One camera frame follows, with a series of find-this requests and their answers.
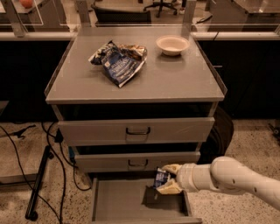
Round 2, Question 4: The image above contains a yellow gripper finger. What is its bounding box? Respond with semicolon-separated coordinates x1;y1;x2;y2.
162;164;182;175
157;178;182;195

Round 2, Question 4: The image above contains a blue rxbar wrapper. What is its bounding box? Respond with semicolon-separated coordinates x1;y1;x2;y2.
153;167;171;189

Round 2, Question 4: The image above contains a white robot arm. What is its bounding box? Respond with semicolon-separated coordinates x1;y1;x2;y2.
157;156;280;210

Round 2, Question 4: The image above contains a middle grey drawer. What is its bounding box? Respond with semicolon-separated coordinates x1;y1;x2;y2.
74;151;200;172

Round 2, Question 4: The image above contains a grey drawer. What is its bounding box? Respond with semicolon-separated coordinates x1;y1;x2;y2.
59;117;214;146
89;178;202;224
74;151;200;172

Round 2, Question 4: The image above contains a top grey drawer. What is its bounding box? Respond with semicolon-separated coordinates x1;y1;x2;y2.
59;117;214;146

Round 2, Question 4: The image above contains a bottom grey drawer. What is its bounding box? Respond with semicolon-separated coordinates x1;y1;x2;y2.
89;178;202;224

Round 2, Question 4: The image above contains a grey drawer cabinet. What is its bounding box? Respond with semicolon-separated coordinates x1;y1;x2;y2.
44;25;228;224

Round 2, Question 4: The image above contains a black backpack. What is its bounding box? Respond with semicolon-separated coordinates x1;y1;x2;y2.
197;107;234;165

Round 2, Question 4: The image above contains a blue chip bag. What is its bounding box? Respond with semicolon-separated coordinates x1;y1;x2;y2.
88;40;148;88

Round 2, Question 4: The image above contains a white bowl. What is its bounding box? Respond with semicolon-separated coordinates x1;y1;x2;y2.
156;35;190;56

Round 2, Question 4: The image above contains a black metal bar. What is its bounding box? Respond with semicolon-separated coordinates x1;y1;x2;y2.
25;145;51;221

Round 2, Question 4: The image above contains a black office chair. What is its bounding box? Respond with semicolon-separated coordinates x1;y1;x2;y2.
143;0;178;18

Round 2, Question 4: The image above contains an orange ball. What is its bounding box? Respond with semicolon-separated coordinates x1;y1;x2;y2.
19;0;32;9

